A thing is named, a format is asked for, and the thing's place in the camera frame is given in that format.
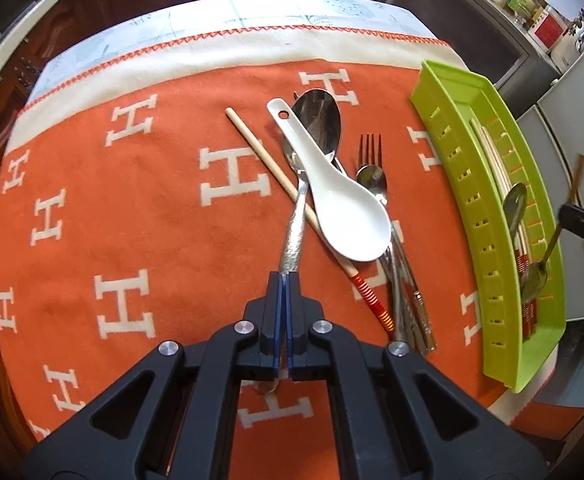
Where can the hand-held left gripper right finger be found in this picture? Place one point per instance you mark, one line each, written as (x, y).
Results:
(293, 310)

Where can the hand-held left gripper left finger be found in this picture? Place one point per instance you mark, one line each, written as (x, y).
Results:
(277, 310)

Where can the green plastic slotted tray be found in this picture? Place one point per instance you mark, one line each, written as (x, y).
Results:
(452, 125)

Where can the white ceramic soup spoon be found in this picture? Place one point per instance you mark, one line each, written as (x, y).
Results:
(352, 220)

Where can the wooden chopstick red striped end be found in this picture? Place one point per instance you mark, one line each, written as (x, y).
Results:
(496, 160)
(257, 142)

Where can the white cabinet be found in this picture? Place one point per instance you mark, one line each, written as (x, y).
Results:
(577, 110)

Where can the small silver metal spoon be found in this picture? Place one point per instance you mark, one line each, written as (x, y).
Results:
(372, 181)

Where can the silver metal fork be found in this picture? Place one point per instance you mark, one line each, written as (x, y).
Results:
(370, 150)

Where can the orange letter-print blanket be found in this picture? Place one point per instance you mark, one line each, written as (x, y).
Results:
(122, 200)

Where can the red-label container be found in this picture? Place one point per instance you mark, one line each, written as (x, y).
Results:
(549, 27)

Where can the pale blue floral tablecloth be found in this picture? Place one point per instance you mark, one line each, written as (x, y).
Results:
(272, 10)

